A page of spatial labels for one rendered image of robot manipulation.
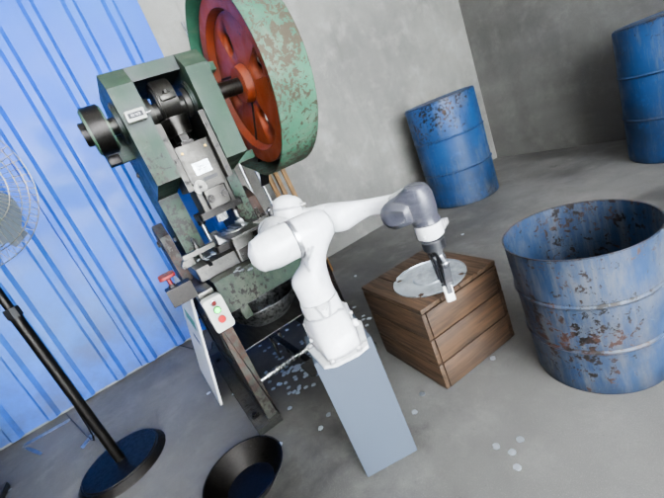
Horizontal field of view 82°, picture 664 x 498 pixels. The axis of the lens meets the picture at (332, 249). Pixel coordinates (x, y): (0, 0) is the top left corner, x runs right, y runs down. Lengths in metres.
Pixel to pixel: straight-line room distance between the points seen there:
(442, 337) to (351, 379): 0.43
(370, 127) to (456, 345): 2.49
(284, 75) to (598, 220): 1.21
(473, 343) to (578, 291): 0.48
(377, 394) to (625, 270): 0.75
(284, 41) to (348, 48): 2.13
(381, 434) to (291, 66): 1.30
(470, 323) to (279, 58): 1.20
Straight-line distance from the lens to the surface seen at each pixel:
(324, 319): 1.09
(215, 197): 1.68
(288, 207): 1.34
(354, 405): 1.23
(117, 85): 1.69
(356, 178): 3.47
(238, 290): 1.60
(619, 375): 1.44
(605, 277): 1.23
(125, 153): 1.87
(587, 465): 1.32
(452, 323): 1.47
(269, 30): 1.57
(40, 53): 3.03
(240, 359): 1.61
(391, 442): 1.35
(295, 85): 1.56
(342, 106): 3.49
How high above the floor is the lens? 1.03
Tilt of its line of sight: 17 degrees down
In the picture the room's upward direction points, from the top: 22 degrees counter-clockwise
